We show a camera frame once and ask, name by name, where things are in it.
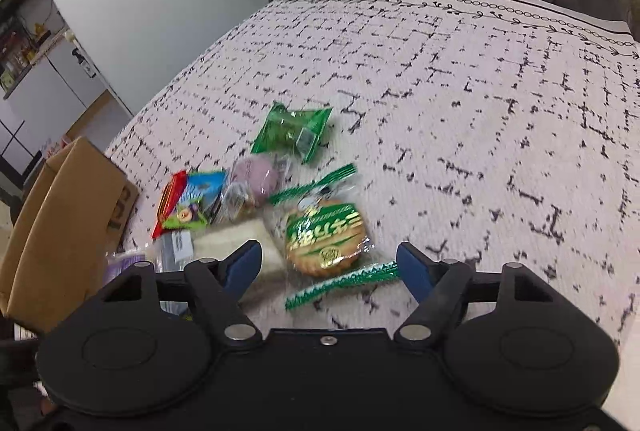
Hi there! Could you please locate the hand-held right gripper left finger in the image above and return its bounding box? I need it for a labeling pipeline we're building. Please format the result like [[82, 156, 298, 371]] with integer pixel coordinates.
[[98, 240, 264, 349]]

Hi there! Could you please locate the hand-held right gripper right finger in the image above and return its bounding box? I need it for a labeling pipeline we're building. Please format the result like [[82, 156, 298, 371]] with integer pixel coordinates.
[[394, 242, 562, 345]]

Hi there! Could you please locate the white cake packet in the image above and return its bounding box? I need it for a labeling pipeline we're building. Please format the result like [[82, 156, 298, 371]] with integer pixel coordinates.
[[150, 217, 286, 302]]

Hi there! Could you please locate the blue plum snack packet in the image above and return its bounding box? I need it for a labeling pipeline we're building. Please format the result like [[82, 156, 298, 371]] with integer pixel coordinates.
[[165, 171, 228, 230]]

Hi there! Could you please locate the orange snack packet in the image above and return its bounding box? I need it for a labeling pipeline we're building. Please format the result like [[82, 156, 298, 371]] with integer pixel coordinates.
[[267, 163, 401, 312]]

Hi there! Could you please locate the brown cardboard box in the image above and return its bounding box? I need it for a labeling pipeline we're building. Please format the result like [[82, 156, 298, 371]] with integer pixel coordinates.
[[0, 137, 140, 334]]

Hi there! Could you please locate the clear brown snack packet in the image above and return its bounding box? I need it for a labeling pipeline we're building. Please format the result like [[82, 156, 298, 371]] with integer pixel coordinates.
[[220, 183, 258, 224]]

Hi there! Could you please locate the pale purple snack packet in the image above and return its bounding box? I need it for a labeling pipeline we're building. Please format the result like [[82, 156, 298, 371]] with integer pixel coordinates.
[[227, 156, 291, 209]]

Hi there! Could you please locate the red snack packet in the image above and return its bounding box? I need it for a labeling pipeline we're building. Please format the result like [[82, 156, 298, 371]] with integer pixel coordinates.
[[151, 171, 188, 239]]

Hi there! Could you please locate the green candy packet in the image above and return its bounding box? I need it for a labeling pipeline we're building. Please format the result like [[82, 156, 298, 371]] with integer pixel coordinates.
[[250, 102, 334, 164]]

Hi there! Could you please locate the white printed blanket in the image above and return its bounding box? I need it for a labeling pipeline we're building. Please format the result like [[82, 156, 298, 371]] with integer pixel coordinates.
[[102, 0, 640, 347]]

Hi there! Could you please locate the white cabinet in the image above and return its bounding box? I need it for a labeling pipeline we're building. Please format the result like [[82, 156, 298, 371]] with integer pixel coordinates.
[[5, 28, 133, 176]]

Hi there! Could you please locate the cluttered wall shelf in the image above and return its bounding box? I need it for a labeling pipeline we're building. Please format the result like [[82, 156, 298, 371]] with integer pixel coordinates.
[[0, 0, 56, 96]]

